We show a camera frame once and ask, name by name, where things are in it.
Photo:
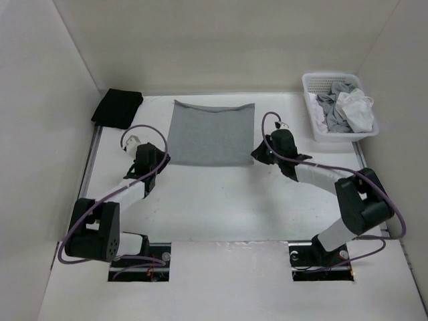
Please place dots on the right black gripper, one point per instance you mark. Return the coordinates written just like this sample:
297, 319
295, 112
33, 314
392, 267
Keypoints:
259, 153

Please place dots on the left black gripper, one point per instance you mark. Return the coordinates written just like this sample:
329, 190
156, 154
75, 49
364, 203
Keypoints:
160, 156

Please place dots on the grey tank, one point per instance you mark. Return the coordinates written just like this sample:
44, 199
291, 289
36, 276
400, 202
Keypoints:
334, 121
211, 136

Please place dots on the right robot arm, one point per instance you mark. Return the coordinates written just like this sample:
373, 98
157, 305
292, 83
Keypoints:
361, 198

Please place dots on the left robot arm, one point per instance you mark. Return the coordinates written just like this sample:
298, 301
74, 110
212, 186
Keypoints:
94, 232

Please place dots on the white tank top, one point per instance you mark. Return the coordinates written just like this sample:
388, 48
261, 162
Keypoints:
318, 113

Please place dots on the folded black tank top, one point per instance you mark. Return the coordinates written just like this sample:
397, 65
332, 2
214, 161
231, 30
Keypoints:
117, 109

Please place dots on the white plastic basket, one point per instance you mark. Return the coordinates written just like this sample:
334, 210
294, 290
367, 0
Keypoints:
320, 83

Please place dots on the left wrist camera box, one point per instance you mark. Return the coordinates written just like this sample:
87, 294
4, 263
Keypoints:
131, 145

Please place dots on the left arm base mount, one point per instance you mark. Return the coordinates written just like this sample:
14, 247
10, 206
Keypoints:
155, 269

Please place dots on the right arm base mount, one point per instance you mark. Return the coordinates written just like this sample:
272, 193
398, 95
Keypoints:
308, 267

